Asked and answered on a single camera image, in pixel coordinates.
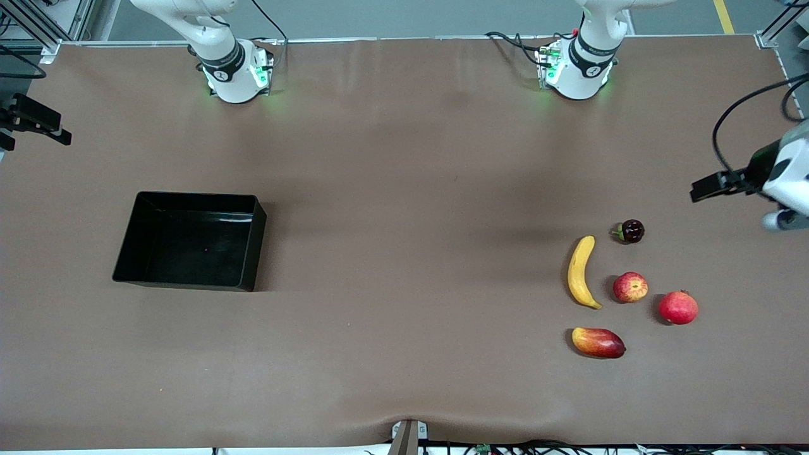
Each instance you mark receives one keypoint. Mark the black plastic box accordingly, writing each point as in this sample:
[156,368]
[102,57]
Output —
[189,246]

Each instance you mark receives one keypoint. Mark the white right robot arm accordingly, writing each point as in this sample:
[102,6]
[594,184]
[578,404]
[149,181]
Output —
[231,76]

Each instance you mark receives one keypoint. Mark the dark purple mangosteen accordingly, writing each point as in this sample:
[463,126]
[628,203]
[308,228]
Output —
[631,231]

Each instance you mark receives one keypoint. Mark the red yellow apple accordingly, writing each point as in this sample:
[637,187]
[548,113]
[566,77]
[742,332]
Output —
[631,287]

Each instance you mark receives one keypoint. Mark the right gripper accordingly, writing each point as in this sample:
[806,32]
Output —
[19,114]

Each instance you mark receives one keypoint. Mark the red pomegranate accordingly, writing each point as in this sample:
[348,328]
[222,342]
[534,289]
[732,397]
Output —
[678,308]

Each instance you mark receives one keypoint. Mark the brown table mat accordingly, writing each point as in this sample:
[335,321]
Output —
[404,316]

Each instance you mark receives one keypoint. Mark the metal table clamp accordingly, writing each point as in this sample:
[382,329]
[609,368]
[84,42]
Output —
[407,439]

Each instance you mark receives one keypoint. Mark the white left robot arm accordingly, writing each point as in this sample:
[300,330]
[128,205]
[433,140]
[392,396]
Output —
[578,76]

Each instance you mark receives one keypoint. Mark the red yellow mango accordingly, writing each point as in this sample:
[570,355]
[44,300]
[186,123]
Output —
[597,342]

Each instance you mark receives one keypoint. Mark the yellow banana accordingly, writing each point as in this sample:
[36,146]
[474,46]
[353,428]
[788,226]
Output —
[575,272]

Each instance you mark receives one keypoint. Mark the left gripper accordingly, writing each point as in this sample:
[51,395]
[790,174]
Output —
[760,163]

